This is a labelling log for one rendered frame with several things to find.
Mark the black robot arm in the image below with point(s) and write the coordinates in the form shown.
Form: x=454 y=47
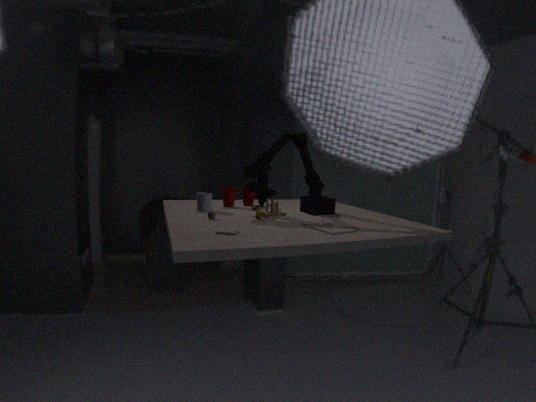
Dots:
x=300 y=140

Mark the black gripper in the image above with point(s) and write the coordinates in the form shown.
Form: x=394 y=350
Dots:
x=263 y=193

